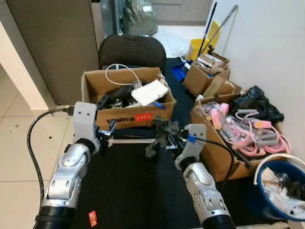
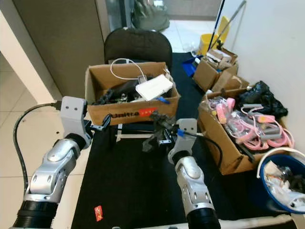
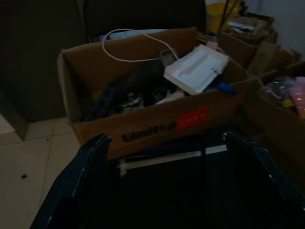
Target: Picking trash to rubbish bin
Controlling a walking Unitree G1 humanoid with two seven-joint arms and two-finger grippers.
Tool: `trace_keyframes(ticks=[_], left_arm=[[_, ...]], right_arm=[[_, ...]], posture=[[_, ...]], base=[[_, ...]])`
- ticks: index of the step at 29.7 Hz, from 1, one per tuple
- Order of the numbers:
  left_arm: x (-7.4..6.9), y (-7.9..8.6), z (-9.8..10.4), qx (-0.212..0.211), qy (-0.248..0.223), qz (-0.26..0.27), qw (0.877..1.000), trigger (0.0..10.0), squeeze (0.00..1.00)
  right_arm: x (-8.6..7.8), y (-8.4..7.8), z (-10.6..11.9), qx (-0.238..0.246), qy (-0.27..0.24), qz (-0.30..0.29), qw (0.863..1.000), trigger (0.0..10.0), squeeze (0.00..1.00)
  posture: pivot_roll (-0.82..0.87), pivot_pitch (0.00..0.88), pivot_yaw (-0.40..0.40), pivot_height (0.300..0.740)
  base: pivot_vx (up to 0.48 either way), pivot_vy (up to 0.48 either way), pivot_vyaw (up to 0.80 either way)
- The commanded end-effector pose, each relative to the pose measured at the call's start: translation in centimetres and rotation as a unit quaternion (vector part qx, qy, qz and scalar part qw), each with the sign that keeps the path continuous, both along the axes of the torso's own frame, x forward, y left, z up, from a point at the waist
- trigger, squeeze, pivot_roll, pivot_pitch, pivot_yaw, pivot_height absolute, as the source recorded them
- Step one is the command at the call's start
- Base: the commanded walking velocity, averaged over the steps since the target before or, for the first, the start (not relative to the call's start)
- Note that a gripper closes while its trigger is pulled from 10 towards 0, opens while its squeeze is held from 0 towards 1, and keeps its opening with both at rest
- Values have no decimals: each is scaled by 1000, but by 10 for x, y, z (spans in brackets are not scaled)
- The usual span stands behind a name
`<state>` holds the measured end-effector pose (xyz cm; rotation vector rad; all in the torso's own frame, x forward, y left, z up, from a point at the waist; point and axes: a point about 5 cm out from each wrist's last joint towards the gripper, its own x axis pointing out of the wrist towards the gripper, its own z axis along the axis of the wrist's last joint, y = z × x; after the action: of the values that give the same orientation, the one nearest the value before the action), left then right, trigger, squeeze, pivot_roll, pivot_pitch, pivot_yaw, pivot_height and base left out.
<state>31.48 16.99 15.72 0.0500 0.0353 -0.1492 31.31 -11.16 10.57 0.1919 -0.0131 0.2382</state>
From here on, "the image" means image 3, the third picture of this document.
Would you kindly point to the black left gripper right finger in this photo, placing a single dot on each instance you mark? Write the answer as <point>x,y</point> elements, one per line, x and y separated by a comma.
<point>262,190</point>

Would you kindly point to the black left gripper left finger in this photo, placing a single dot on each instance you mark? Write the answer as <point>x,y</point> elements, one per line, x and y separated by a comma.
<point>78,190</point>

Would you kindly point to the printed cardboard rubbish box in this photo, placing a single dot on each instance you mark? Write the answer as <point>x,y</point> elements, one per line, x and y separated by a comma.
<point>147,128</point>

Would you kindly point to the cardboard box with colourful items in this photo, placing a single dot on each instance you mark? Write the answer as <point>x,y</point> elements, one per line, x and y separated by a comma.
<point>267,114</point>

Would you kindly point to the white plastic bar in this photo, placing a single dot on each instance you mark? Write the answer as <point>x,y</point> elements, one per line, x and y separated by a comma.
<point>162,158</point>

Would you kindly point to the pink packet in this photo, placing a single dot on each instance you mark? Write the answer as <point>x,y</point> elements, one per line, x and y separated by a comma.
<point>299,95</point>

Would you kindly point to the colourful plastic packets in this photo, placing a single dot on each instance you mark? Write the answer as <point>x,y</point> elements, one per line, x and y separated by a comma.
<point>278,89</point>

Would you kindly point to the blue plastic piece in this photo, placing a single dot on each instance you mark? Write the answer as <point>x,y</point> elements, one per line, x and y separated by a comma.
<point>226,87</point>

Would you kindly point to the black cloth bag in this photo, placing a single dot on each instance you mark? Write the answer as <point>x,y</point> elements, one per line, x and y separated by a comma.
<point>133,81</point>

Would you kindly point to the white moulded packaging tray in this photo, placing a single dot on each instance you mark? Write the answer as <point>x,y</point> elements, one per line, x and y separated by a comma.
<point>195,69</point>

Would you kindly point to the cardboard box with papers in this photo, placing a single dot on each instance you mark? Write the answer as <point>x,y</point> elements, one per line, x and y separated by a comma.
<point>236,47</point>

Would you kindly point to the small grey device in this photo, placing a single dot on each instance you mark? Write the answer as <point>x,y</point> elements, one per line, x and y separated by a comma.
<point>166,58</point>

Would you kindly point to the yellow bucket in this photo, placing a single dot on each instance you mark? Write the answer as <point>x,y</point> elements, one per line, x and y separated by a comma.
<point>214,16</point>

